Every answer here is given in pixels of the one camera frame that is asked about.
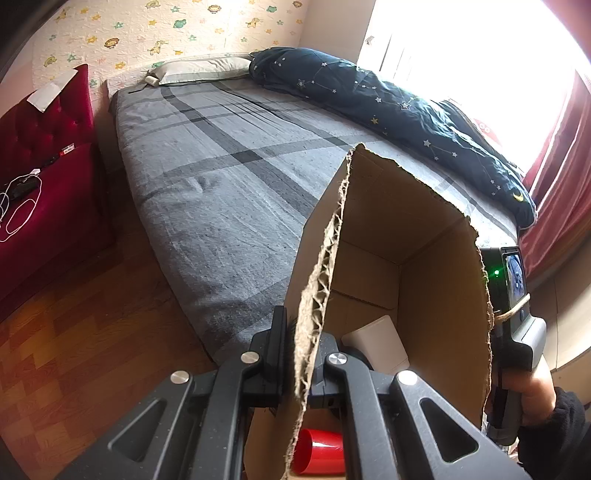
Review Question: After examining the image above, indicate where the white plastic container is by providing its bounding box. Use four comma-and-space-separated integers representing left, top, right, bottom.
341, 315, 411, 371

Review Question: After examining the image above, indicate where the bed with grey plaid sheet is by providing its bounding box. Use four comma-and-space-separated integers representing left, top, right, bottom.
107, 78, 522, 366

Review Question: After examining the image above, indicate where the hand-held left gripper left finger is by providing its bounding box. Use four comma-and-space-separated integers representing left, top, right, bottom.
55, 305, 289, 480

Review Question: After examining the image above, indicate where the person's right hand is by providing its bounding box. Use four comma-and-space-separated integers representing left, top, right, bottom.
501, 359, 558, 428

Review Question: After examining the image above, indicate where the beige pillow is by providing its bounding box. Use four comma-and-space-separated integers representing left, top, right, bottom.
144, 55, 253, 88

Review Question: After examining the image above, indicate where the red velvet sofa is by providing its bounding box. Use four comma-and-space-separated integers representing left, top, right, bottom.
0, 63, 117, 324

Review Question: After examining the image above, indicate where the red window curtain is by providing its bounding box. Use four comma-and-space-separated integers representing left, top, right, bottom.
521, 68, 591, 283

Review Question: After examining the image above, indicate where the brown cardboard box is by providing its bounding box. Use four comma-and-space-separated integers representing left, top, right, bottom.
243, 143, 495, 480

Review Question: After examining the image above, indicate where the white cable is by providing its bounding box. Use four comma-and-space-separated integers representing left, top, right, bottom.
0, 168, 44, 243

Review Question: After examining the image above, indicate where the dark blue star duvet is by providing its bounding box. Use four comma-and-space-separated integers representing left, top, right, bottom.
248, 46, 539, 228

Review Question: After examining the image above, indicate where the red plastic cup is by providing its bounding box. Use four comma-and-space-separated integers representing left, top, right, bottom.
291, 428, 347, 476

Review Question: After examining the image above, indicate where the black pouch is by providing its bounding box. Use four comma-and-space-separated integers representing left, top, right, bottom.
11, 178, 38, 200

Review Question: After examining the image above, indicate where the white paper sheet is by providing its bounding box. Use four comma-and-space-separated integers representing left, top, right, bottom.
26, 69, 77, 113

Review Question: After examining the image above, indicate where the person's right forearm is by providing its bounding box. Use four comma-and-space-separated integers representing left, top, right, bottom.
516, 387, 591, 480

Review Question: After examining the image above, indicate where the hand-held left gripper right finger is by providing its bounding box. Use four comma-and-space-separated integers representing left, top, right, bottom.
311, 333, 533, 480

